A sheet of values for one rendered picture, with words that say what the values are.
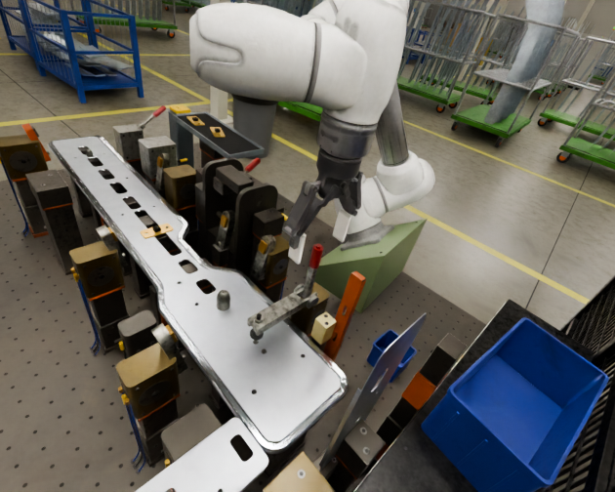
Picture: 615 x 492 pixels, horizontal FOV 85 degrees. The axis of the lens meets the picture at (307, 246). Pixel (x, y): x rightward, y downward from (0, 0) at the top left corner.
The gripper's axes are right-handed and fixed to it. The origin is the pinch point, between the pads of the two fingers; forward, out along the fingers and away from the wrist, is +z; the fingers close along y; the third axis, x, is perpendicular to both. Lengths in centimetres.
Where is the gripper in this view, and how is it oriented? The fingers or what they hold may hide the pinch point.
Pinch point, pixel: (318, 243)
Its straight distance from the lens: 69.2
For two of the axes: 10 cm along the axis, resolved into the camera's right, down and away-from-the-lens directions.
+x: 6.8, 5.4, -5.0
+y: -7.1, 3.3, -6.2
